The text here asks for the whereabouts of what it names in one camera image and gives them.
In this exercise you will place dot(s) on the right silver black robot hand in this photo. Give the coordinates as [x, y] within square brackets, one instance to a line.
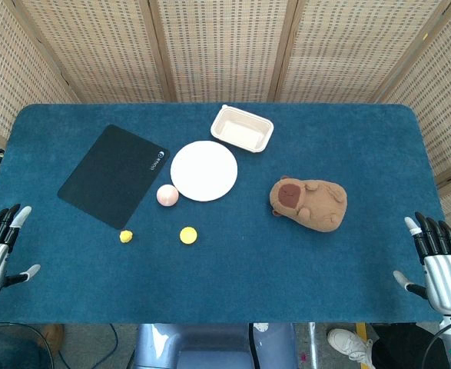
[446, 276]

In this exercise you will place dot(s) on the small yellow toy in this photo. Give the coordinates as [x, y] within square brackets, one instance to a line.
[126, 236]

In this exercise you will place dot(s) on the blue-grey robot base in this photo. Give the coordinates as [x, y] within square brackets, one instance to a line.
[209, 346]

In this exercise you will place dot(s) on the brown capybara plush toy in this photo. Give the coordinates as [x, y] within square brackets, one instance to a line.
[311, 203]

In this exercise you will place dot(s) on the yellow round toy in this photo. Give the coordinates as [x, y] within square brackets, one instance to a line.
[188, 235]

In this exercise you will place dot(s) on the brown shoe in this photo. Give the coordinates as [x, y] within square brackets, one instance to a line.
[54, 336]

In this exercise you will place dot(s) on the white sneaker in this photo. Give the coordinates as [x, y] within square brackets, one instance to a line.
[350, 344]

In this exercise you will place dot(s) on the black mouse pad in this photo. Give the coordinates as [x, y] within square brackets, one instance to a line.
[111, 175]

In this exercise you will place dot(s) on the metal table leg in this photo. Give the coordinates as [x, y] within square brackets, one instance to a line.
[314, 346]

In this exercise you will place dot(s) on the pink ball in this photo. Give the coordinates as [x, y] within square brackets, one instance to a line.
[167, 195]

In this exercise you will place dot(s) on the blue table cloth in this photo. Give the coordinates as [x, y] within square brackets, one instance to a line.
[248, 269]

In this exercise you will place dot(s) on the white round paper plate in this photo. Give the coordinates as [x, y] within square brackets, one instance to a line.
[204, 171]

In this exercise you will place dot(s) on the beige rectangular food container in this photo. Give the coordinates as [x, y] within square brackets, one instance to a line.
[242, 130]

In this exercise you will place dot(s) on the woven wooden folding screen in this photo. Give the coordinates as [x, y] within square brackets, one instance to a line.
[225, 50]

